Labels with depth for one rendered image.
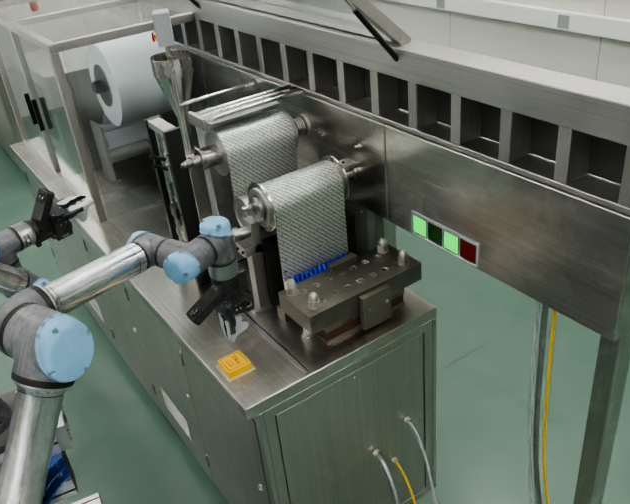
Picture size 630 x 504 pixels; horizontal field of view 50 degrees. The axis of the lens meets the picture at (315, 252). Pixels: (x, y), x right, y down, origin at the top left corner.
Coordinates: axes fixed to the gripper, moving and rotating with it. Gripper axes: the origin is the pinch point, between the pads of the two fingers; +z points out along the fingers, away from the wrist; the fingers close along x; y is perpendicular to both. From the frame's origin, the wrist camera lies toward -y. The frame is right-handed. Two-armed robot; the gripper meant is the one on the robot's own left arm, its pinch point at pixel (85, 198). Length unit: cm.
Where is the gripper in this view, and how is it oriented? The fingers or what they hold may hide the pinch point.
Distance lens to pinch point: 220.7
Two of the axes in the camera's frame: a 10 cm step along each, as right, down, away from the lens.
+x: 7.9, 3.7, -4.9
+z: 6.2, -4.5, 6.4
